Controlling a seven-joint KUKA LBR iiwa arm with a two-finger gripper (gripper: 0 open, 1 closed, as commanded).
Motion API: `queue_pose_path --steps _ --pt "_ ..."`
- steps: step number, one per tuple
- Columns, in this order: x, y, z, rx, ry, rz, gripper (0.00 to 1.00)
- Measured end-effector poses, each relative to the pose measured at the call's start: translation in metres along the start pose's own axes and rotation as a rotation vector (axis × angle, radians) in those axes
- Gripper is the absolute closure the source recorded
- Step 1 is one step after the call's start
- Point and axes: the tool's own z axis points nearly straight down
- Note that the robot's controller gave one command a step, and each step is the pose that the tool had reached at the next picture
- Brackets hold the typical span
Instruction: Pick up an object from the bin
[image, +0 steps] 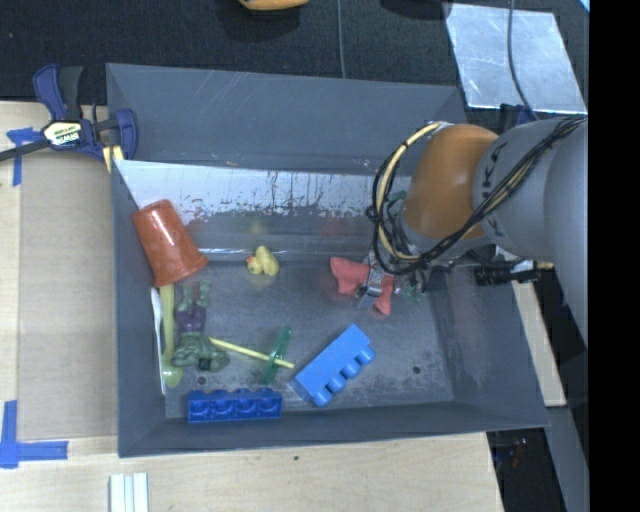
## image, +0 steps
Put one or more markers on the orange-red plastic cup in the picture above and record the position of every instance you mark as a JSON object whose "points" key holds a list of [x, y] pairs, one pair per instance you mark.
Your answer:
{"points": [[167, 245]]}

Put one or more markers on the black cylinder on white bracket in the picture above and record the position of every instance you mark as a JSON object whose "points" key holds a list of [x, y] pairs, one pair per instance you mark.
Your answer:
{"points": [[495, 274]]}

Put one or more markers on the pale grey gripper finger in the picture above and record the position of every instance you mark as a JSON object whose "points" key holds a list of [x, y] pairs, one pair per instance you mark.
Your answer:
{"points": [[369, 299], [363, 290]]}

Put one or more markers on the dark blue building block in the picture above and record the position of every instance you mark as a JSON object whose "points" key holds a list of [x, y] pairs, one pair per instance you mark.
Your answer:
{"points": [[235, 406]]}

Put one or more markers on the grey metal bin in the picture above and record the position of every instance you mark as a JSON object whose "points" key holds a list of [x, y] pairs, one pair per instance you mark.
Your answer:
{"points": [[300, 320]]}

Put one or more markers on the yellow-green plastic spoon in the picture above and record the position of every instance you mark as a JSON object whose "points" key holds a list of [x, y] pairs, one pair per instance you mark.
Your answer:
{"points": [[168, 320]]}

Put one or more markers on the light blue building block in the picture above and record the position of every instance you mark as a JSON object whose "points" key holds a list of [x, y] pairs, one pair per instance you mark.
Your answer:
{"points": [[335, 365]]}

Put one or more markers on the green disc on yellow stick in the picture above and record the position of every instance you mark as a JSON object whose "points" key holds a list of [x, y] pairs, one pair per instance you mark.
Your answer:
{"points": [[276, 357]]}

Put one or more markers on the red bow-shaped toy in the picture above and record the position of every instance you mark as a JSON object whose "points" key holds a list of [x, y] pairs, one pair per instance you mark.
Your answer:
{"points": [[347, 277]]}

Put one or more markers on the green muscular toy figure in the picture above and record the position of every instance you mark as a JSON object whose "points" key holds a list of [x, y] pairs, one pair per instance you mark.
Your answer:
{"points": [[195, 345]]}

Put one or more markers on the yellow rubber duck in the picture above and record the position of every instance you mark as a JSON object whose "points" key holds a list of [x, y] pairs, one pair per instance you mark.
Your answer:
{"points": [[265, 261]]}

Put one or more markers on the white plastic strip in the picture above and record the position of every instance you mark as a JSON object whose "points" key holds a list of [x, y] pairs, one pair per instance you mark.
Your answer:
{"points": [[156, 320]]}

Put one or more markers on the pale wood board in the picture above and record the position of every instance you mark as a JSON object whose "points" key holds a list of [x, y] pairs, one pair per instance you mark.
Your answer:
{"points": [[65, 300]]}

